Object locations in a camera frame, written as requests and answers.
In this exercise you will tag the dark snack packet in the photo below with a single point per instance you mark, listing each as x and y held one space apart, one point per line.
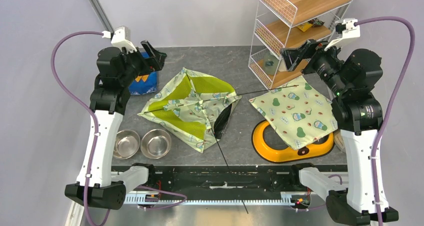
315 23

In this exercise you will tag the steel bowl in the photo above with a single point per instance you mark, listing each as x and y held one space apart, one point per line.
155 144
127 143

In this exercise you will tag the green avocado pet tent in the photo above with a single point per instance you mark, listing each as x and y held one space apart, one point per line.
179 117

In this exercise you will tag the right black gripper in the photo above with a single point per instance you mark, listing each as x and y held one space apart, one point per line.
311 48

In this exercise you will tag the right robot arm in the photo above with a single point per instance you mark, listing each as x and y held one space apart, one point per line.
359 117

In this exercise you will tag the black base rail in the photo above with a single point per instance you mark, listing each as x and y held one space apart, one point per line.
219 185

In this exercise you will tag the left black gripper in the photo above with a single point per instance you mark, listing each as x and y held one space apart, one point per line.
156 62

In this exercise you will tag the left steel bowl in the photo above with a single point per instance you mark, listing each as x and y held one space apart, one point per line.
127 143

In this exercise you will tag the orange pet bowl stand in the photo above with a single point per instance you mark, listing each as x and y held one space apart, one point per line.
316 149

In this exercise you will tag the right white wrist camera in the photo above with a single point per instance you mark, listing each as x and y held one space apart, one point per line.
348 32

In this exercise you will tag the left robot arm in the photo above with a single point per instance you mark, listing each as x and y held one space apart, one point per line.
118 68

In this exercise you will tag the green avocado print mat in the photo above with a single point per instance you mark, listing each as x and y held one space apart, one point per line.
298 113

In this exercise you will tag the grey wrapped roll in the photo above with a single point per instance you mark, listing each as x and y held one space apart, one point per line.
338 140

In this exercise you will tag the green glass jar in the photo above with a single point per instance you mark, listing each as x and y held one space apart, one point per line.
270 63

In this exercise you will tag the white wire wooden shelf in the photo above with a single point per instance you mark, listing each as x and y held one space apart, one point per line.
275 28

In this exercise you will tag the yellow snack packet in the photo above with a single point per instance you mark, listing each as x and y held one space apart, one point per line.
304 26

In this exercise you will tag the blue Doritos chip bag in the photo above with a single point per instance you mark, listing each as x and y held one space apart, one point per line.
144 84

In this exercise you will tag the right steel bowl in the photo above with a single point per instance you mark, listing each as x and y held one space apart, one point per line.
155 144

